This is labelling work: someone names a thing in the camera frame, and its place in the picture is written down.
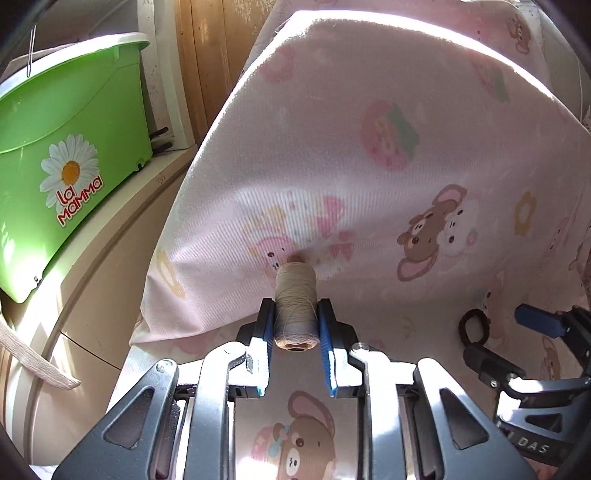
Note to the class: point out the green La Mamma storage bin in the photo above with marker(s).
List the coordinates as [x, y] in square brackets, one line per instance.
[73, 127]

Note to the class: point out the beige thread spool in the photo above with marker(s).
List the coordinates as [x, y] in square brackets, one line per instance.
[296, 326]

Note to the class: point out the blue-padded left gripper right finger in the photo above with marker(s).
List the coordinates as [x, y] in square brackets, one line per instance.
[343, 378]

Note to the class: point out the black key-shaped tool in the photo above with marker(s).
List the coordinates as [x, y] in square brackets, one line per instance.
[492, 369]

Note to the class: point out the white shelf unit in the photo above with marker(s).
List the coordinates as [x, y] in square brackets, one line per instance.
[78, 322]

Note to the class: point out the pink cartoon bed sheet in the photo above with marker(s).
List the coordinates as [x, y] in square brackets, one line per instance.
[424, 158]

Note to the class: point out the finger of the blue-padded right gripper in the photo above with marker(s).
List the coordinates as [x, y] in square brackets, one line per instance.
[541, 321]

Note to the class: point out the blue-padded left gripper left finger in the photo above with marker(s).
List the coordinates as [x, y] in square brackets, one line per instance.
[257, 337]

